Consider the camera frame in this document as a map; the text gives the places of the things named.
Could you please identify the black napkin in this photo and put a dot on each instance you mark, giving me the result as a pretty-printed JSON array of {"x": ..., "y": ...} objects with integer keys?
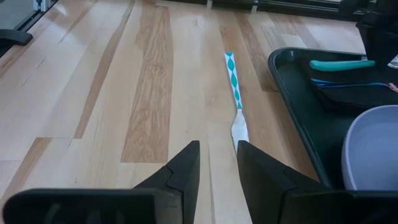
[{"x": 357, "y": 96}]

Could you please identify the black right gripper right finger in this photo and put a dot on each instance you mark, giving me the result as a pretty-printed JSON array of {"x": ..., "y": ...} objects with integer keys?
[{"x": 267, "y": 193}]

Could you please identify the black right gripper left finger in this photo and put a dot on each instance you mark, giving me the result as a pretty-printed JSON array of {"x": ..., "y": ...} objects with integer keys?
[{"x": 174, "y": 193}]

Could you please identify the dark green tray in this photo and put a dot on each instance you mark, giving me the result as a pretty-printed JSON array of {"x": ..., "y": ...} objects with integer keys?
[{"x": 326, "y": 130}]

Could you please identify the lavender plate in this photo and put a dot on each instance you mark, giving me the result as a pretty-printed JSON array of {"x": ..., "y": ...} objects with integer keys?
[{"x": 373, "y": 149}]

